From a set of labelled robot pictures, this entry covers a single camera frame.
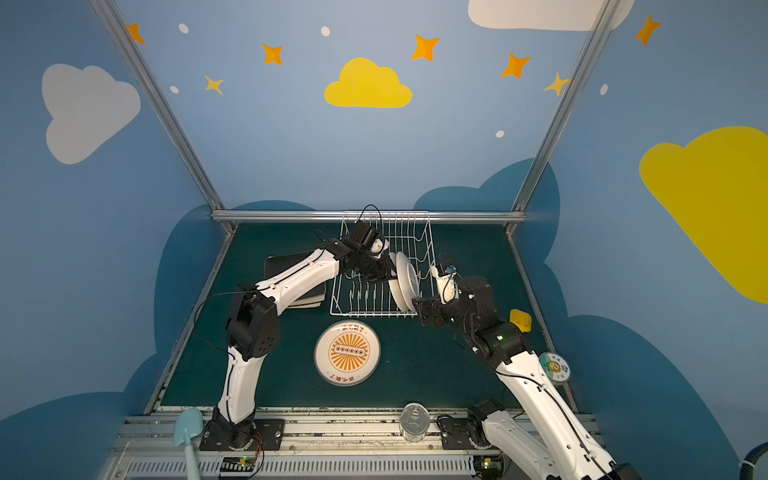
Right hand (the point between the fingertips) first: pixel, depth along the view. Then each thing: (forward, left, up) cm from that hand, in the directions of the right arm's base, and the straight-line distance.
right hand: (433, 291), depth 75 cm
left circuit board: (-38, +47, -26) cm, 66 cm away
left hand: (+11, +9, -8) cm, 17 cm away
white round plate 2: (+7, +10, -8) cm, 15 cm away
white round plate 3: (+10, +6, -9) cm, 15 cm away
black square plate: (+21, +53, -19) cm, 60 cm away
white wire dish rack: (+42, +6, -22) cm, 47 cm away
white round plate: (-9, +23, -23) cm, 34 cm away
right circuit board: (-34, -15, -26) cm, 46 cm away
